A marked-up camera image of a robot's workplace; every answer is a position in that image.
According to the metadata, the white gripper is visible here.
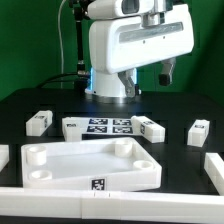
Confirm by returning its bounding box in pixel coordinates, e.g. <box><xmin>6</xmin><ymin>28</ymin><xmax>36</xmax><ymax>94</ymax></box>
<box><xmin>89</xmin><ymin>4</ymin><xmax>194</xmax><ymax>98</ymax></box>

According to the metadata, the white desk top tray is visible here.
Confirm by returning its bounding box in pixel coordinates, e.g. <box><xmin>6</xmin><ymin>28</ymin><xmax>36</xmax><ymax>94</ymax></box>
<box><xmin>21</xmin><ymin>137</ymin><xmax>162</xmax><ymax>191</ymax></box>

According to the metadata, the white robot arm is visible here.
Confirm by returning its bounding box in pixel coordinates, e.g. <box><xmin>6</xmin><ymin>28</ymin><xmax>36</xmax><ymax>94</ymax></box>
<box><xmin>86</xmin><ymin>0</ymin><xmax>194</xmax><ymax>103</ymax></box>

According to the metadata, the marker sheet with tags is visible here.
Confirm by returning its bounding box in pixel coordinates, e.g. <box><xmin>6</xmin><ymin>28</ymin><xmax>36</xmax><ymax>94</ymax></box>
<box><xmin>66</xmin><ymin>117</ymin><xmax>143</xmax><ymax>135</ymax></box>

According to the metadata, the white right fence piece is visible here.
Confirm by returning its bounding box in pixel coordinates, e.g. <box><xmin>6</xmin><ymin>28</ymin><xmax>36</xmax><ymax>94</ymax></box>
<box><xmin>204</xmin><ymin>153</ymin><xmax>224</xmax><ymax>196</ymax></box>

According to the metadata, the white fence piece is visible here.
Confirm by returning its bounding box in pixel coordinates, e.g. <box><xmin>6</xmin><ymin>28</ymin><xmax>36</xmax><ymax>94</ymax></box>
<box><xmin>0</xmin><ymin>145</ymin><xmax>9</xmax><ymax>172</ymax></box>
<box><xmin>204</xmin><ymin>153</ymin><xmax>224</xmax><ymax>196</ymax></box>

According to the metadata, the white left fence piece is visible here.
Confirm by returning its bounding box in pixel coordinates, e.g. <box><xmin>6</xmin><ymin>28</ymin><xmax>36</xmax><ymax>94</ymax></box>
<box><xmin>0</xmin><ymin>145</ymin><xmax>9</xmax><ymax>172</ymax></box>

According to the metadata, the white front fence bar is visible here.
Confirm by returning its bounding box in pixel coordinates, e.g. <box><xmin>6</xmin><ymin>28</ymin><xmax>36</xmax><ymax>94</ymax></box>
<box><xmin>0</xmin><ymin>187</ymin><xmax>224</xmax><ymax>224</ymax></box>

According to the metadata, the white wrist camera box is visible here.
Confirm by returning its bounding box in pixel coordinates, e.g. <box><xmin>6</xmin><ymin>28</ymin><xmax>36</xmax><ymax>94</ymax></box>
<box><xmin>87</xmin><ymin>0</ymin><xmax>154</xmax><ymax>20</ymax></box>

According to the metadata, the white cable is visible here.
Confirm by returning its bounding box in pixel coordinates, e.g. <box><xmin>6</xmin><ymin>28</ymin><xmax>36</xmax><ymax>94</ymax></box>
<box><xmin>57</xmin><ymin>0</ymin><xmax>68</xmax><ymax>90</ymax></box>

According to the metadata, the black camera stand pole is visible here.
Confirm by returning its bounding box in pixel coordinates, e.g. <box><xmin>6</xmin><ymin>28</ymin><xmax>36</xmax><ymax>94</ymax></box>
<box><xmin>69</xmin><ymin>0</ymin><xmax>90</xmax><ymax>92</ymax></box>

